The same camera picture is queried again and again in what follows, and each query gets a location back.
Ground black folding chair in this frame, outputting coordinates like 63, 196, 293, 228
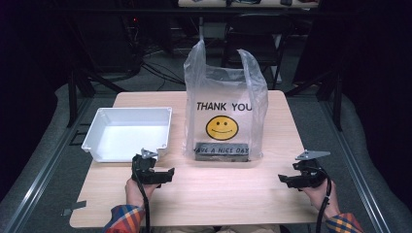
221, 13, 295, 91

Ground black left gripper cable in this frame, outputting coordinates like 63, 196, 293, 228
131, 158, 153, 233

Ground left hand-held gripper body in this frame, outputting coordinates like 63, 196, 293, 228
130, 148, 162, 189

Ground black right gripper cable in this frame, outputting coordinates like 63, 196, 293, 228
307, 165, 333, 233

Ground person's left hand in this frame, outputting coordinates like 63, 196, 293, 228
124, 178, 157, 209

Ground aluminium floor rail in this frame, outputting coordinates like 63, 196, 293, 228
0, 96, 95, 233
319, 96, 394, 233

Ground clear plastic smiley bag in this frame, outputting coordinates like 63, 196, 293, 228
183, 39, 269, 162

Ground white plastic bin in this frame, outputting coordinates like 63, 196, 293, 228
81, 107, 173, 163

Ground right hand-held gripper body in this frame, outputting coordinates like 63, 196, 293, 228
292, 150, 331, 189

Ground white desk leg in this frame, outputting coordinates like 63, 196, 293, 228
197, 16, 206, 43

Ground person's right hand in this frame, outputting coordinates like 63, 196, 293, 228
300, 181, 341, 220

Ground grey floor tape strip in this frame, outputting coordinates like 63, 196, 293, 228
61, 200, 87, 217

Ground dark equipment cabinet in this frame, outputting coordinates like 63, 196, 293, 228
73, 9, 144, 74

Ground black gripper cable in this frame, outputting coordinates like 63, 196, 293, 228
307, 165, 333, 233
131, 158, 153, 233

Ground black floor cables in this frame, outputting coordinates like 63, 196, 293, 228
139, 48, 188, 92

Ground black metal stand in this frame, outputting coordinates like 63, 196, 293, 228
284, 68, 344, 132
65, 67, 128, 128

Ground dark curtain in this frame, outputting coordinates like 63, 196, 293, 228
292, 0, 412, 210
0, 0, 76, 198

